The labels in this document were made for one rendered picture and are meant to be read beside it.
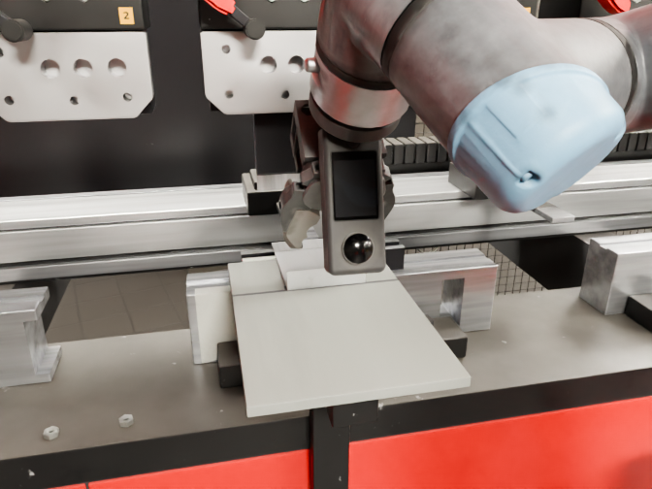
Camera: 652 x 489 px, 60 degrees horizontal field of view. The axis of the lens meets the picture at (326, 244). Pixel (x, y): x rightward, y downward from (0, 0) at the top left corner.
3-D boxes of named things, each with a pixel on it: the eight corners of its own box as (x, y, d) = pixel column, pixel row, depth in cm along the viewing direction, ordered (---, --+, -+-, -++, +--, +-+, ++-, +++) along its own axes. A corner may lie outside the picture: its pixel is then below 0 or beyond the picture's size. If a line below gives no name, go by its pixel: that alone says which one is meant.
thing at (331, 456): (331, 575, 53) (332, 389, 45) (304, 464, 66) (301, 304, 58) (372, 568, 54) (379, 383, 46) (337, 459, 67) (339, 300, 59)
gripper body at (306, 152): (363, 139, 55) (393, 43, 44) (381, 214, 51) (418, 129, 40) (285, 143, 53) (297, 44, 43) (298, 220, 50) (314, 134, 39)
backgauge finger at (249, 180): (258, 256, 71) (256, 218, 69) (243, 195, 94) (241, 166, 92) (350, 247, 73) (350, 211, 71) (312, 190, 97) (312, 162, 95)
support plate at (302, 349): (246, 418, 42) (245, 407, 42) (228, 271, 66) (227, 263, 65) (470, 386, 45) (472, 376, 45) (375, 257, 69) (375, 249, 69)
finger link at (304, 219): (288, 208, 61) (320, 157, 53) (296, 256, 58) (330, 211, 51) (261, 206, 60) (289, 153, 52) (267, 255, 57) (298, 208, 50)
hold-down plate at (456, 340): (220, 389, 64) (218, 367, 62) (218, 362, 68) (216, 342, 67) (466, 357, 69) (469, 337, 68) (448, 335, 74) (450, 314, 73)
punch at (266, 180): (258, 193, 64) (253, 108, 60) (256, 188, 65) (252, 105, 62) (343, 187, 66) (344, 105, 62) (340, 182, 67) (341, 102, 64)
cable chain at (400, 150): (277, 171, 102) (277, 149, 101) (274, 163, 108) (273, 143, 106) (468, 160, 110) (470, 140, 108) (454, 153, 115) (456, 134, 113)
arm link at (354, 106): (438, 89, 37) (314, 92, 35) (418, 134, 41) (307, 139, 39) (411, 9, 40) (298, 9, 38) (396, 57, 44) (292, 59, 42)
